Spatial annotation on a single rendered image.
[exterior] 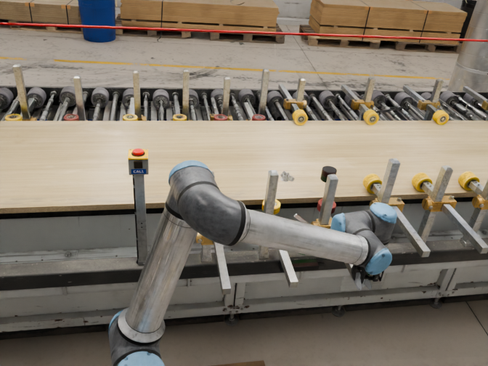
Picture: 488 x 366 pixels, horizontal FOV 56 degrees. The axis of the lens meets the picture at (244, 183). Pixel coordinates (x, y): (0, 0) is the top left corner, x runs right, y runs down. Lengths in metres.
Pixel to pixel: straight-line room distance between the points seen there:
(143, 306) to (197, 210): 0.43
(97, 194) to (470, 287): 2.19
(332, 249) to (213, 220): 0.38
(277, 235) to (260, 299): 1.43
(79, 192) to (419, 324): 2.02
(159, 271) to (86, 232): 0.88
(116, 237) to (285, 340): 1.09
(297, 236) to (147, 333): 0.57
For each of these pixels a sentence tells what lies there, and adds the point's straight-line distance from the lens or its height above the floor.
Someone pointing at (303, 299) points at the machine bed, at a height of 0.17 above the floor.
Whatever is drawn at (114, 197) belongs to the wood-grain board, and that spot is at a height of 0.90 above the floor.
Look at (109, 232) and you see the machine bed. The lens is 2.14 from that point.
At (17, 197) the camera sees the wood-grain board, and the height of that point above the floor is 0.90.
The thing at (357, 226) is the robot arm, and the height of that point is 1.19.
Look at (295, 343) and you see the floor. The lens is 2.64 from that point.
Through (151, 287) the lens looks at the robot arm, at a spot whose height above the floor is 1.07.
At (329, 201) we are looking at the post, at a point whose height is 0.99.
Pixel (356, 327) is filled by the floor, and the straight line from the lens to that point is 2.80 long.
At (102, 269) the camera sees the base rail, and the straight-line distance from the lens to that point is 1.98.
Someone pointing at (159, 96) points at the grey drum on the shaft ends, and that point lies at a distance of 3.15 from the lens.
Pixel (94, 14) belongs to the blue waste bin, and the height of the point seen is 0.40.
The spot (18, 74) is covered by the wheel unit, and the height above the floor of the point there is 1.12.
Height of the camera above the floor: 2.04
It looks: 33 degrees down
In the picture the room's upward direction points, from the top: 5 degrees clockwise
